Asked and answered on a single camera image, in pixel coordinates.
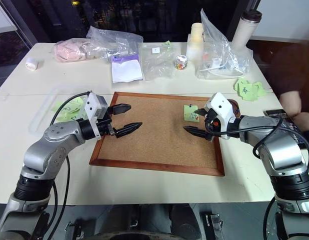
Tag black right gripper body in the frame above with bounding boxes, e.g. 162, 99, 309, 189
203, 107, 222, 135

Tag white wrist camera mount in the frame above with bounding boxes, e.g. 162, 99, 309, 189
204, 92, 239, 140
83, 91, 110, 139

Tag small brown dish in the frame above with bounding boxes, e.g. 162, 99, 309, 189
227, 99, 240, 117

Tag green note with writing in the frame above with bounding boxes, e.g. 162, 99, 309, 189
237, 81, 256, 102

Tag large clear bag with items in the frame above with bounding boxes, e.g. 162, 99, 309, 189
195, 8, 253, 81

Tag green sticky note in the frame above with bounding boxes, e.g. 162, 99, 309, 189
183, 104, 201, 123

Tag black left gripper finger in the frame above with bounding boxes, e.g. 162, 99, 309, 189
111, 103, 132, 116
114, 121, 144, 139

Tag pink cloth in bag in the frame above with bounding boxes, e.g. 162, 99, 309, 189
53, 38, 97, 63

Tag stacked cream plastic cups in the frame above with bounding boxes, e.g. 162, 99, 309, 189
186, 22, 205, 63

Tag crumpled clear plastic bag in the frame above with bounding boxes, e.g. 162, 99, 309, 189
85, 25, 145, 60

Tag flat clear zip bag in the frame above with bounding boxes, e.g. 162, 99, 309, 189
139, 45, 176, 81

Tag white tape roll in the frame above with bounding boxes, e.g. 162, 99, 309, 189
25, 57, 40, 72

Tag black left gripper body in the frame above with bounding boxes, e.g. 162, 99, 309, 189
96, 106, 119, 138

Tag black electronic device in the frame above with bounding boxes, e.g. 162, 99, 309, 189
262, 108, 309, 151

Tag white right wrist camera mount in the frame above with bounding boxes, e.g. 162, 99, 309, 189
204, 92, 239, 140

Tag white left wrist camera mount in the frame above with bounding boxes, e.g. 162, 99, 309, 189
83, 91, 110, 139

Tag small jar of pins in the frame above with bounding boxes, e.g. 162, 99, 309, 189
175, 55, 189, 72

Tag white paper pack purple header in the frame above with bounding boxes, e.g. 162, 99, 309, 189
110, 53, 146, 84

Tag wood-framed cork board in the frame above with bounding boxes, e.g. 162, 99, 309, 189
88, 91, 226, 177

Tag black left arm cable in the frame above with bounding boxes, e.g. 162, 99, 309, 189
29, 91, 93, 233

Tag person's dark shirt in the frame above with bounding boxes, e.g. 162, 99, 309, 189
270, 36, 309, 101

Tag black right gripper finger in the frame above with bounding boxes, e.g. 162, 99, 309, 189
193, 108, 208, 118
183, 126, 215, 143

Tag clear plastic tray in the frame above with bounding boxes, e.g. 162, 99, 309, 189
28, 85, 92, 137

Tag metal bracket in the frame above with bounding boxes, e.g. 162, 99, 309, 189
201, 211, 224, 240

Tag white tumbler dark lid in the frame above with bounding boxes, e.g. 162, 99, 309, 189
230, 9, 263, 50

